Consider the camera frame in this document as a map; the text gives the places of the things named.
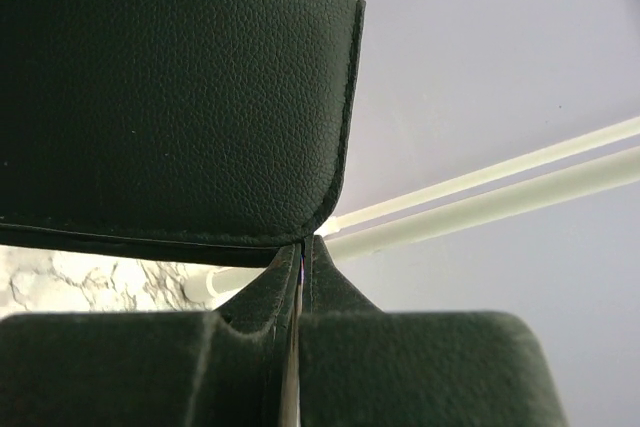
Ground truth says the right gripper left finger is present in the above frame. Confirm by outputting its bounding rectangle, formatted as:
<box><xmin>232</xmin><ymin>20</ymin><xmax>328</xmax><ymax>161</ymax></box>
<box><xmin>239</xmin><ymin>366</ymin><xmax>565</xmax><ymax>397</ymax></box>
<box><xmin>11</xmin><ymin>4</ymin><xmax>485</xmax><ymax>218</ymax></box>
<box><xmin>1</xmin><ymin>245</ymin><xmax>300</xmax><ymax>426</ymax></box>

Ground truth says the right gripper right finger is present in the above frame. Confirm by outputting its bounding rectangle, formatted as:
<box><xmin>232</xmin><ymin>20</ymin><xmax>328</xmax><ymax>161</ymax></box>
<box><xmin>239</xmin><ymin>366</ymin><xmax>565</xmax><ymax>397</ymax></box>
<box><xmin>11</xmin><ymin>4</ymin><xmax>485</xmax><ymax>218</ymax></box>
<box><xmin>299</xmin><ymin>237</ymin><xmax>567</xmax><ymax>426</ymax></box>

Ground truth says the black fabric tool case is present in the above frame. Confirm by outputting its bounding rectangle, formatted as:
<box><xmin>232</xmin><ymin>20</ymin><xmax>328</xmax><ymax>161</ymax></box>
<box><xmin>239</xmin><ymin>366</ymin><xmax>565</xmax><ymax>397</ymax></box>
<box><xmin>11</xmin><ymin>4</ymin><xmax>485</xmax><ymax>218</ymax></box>
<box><xmin>1</xmin><ymin>0</ymin><xmax>365</xmax><ymax>266</ymax></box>

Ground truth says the white PVC pipe frame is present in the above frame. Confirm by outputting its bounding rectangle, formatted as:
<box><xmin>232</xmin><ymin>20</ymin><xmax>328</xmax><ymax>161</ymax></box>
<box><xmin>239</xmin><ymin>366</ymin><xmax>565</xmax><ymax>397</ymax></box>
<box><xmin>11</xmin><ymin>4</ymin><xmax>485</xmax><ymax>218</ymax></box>
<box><xmin>187</xmin><ymin>0</ymin><xmax>640</xmax><ymax>301</ymax></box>

